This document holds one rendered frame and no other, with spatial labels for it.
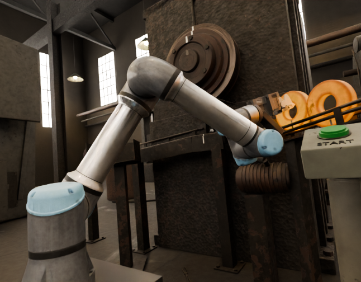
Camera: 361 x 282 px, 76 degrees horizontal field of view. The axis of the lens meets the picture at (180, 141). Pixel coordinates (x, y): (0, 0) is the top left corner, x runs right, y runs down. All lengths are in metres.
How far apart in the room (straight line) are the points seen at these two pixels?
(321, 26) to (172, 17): 6.42
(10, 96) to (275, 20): 3.04
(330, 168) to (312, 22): 7.67
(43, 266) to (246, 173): 0.78
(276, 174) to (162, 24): 1.33
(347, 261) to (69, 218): 0.57
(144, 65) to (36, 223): 0.44
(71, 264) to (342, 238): 0.56
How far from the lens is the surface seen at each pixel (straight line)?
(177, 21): 1.79
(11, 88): 3.57
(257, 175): 1.03
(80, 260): 0.61
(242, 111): 0.83
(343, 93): 0.88
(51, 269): 0.59
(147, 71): 0.63
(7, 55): 3.70
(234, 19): 1.57
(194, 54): 1.31
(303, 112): 0.97
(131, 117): 0.72
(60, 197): 0.57
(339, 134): 0.42
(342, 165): 0.40
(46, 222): 0.58
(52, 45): 8.81
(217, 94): 1.29
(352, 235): 0.57
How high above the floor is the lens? 0.58
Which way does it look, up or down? 5 degrees up
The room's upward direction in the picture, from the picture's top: 5 degrees counter-clockwise
